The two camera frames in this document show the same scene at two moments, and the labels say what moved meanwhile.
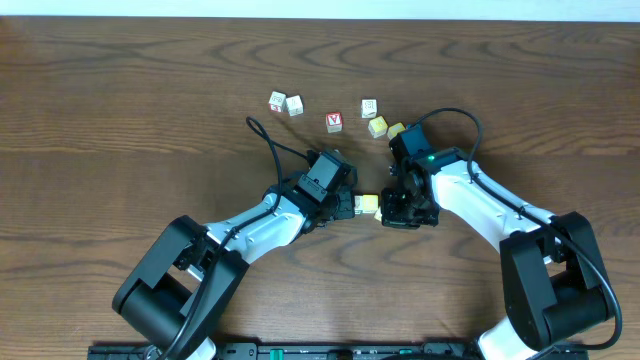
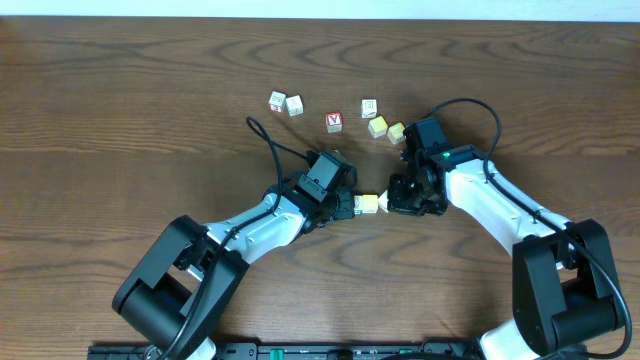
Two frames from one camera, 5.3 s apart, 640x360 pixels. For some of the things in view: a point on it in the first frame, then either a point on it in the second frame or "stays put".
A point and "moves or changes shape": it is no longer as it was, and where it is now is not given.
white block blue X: (368, 108) stays put
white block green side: (358, 204) stays put
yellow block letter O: (370, 203) stays put
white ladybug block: (378, 214) moves or changes shape
